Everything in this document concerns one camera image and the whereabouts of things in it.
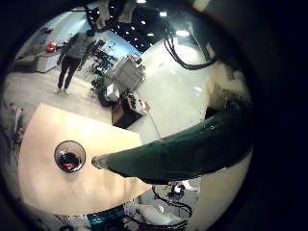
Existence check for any grey equipment cart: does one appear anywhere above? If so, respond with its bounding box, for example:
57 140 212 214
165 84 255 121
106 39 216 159
107 54 147 94

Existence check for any hanging black cable bundle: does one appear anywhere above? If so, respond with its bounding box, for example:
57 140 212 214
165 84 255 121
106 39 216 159
163 21 219 71

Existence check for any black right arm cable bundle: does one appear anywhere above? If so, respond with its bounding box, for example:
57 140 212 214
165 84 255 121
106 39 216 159
151 183 194 219

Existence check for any teal ribbed panel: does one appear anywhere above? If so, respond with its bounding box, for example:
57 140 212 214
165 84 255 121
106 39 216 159
86 205 127 227

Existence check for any red round object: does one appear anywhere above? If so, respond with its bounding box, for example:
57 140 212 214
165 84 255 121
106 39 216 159
45 41 58 54

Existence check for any brown cabinet with devices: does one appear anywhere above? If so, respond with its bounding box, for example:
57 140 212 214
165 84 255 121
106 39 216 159
111 91 151 130

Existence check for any grey low counter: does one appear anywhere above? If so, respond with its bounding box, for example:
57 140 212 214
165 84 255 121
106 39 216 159
12 44 63 74

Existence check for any person in grey top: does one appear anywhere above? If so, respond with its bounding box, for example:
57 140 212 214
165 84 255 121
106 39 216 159
54 29 98 96

